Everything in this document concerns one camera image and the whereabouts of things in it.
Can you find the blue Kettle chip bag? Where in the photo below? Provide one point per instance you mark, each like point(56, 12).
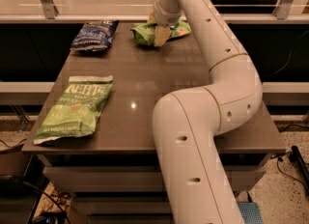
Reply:
point(95, 36)

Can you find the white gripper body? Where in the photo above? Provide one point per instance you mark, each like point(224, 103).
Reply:
point(166, 18)

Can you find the grey drawer cabinet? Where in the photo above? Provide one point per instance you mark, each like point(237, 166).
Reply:
point(114, 175)

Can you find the green jalapeno Kettle chip bag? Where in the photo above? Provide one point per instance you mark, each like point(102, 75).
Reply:
point(76, 111)

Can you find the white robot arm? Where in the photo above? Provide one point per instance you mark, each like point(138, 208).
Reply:
point(185, 122)

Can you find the green rice chip bag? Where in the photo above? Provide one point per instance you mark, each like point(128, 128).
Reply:
point(144, 34)

